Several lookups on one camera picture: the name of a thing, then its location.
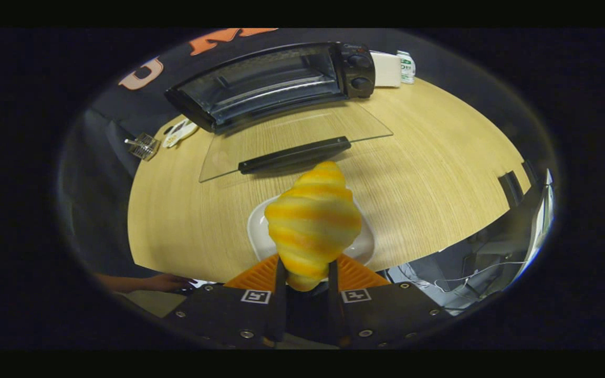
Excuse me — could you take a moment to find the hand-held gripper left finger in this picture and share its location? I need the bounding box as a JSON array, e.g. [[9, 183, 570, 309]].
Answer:
[[162, 255, 287, 348]]

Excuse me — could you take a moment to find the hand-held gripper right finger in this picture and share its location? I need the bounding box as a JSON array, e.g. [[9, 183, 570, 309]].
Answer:
[[329, 254, 450, 347]]

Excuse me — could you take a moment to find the yellow croissant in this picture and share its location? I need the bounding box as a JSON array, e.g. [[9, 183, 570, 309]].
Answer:
[[264, 161, 362, 292]]

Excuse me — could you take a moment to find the black toaster oven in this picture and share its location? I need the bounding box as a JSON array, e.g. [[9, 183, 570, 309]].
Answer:
[[164, 42, 393, 183]]

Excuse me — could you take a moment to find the white pop-up toaster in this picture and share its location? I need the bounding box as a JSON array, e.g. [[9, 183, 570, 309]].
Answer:
[[370, 51, 402, 88]]

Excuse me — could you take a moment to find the white plate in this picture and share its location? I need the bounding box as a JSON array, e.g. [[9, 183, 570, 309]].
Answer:
[[247, 195, 377, 266]]

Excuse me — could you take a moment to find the white bottle with green label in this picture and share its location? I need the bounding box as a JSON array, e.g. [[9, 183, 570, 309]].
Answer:
[[397, 50, 416, 85]]

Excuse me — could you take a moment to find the wire mesh basket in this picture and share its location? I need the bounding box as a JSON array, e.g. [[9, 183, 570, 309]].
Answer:
[[124, 133, 161, 161]]

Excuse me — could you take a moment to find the black flat bracket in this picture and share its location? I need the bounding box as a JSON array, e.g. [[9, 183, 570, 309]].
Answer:
[[498, 171, 524, 208]]

